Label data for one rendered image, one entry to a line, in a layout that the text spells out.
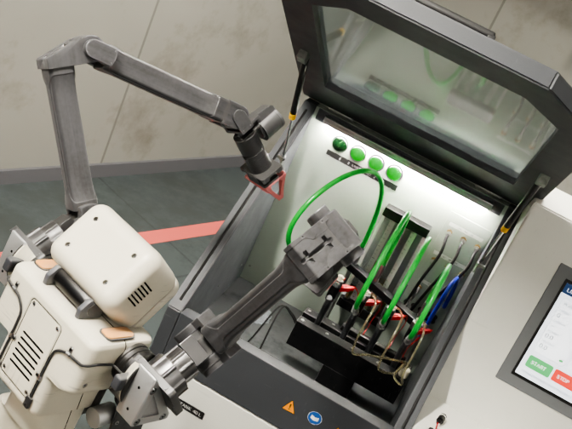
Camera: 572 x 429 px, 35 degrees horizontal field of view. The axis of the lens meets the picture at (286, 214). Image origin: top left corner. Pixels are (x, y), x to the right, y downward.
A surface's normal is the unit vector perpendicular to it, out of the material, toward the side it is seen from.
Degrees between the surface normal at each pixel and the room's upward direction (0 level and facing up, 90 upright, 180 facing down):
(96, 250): 48
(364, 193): 90
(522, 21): 90
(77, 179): 65
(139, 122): 90
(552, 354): 76
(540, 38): 90
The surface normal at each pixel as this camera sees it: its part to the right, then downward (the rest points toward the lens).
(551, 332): -0.22, 0.09
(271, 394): -0.33, 0.29
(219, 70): 0.68, 0.55
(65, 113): 0.48, 0.14
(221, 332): -0.54, 0.38
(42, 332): -0.57, -0.03
